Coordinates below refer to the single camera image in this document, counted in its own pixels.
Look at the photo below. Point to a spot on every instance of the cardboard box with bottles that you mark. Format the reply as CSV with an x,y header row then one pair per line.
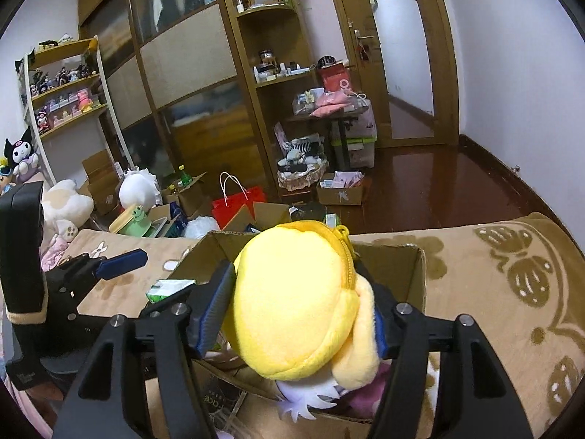
x,y
192,192

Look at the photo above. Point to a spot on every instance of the red paper bag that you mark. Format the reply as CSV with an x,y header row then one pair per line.
x,y
233,210

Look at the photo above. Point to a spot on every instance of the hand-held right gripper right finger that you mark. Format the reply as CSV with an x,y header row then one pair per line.
x,y
381,336

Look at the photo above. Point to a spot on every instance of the wooden wardrobe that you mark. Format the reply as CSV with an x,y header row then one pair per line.
x,y
183,64

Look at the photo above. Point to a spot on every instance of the small dark table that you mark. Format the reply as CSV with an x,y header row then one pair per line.
x,y
338,118

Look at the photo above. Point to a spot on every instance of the yellow container lid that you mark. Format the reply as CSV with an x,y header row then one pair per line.
x,y
119,224

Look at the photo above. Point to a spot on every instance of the flat open cardboard box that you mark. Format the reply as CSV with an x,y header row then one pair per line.
x,y
269,212

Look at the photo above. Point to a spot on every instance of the red gift bag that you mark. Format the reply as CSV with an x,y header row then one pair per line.
x,y
336,80

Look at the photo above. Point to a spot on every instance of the white plastic bag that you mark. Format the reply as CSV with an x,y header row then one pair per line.
x,y
201,226

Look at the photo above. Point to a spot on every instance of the wooden corner shelf unit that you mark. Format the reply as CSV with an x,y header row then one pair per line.
x,y
226,32

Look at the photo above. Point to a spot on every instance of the black round tin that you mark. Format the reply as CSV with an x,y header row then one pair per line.
x,y
327,61

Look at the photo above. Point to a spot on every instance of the green frog toy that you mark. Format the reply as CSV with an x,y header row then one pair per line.
x,y
137,224

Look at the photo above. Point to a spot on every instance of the black eared plush doll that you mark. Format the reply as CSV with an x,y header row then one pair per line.
x,y
20,151

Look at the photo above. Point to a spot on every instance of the green tissue packet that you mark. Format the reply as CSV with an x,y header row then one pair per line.
x,y
167,289

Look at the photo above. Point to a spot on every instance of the yellow plush doll white hair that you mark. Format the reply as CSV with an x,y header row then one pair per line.
x,y
292,297

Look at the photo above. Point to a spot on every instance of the small cardboard box pink items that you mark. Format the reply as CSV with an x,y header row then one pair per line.
x,y
340,196

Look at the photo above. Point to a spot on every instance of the lace trimmed basket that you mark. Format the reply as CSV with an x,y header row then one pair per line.
x,y
301,180

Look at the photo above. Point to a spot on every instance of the black packet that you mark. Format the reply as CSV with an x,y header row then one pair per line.
x,y
219,398

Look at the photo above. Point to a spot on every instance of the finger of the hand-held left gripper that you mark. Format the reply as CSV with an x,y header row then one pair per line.
x,y
169,301
121,263

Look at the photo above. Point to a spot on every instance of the green bottle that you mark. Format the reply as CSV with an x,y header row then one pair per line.
x,y
183,176

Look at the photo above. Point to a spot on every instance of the white round plush toy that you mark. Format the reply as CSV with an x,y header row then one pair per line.
x,y
137,192

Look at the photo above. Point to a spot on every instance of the pink plush figure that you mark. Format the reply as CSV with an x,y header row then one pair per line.
x,y
84,100

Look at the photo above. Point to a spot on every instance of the tall cardboard box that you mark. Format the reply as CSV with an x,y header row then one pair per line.
x,y
98,164

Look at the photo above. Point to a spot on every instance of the row of small figurines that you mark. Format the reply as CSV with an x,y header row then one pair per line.
x,y
64,75

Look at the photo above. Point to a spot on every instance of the wooden door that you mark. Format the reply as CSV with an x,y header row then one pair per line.
x,y
347,0

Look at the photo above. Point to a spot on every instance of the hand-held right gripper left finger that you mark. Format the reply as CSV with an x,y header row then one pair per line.
x,y
212,311

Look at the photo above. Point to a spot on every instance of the striped cloth pile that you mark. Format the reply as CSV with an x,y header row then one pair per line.
x,y
301,148

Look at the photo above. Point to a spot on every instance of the wall shelf rack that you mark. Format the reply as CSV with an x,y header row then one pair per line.
x,y
59,52

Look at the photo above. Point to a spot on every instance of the pink cloth pile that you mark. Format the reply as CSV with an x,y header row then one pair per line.
x,y
329,100

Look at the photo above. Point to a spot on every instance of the clear plastic storage bin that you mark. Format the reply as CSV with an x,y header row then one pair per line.
x,y
361,151

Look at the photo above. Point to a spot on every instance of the purple plush toy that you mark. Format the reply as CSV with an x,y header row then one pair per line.
x,y
365,393

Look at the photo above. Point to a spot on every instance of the cream plush toy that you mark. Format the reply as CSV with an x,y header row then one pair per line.
x,y
68,206

